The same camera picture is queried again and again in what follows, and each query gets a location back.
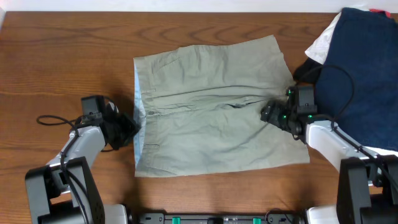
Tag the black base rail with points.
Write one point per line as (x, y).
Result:
(273, 216)

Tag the khaki shorts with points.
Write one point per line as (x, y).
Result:
(200, 110)

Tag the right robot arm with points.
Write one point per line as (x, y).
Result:
(367, 186)

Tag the white garment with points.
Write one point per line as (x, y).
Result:
(318, 51)

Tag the red garment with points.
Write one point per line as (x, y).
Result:
(381, 12)

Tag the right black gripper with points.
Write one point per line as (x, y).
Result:
(273, 111)

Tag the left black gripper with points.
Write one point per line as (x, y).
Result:
(121, 130)

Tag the navy blue garment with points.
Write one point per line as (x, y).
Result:
(359, 83)

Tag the black garment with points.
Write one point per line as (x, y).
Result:
(308, 65)

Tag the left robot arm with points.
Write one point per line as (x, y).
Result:
(64, 190)

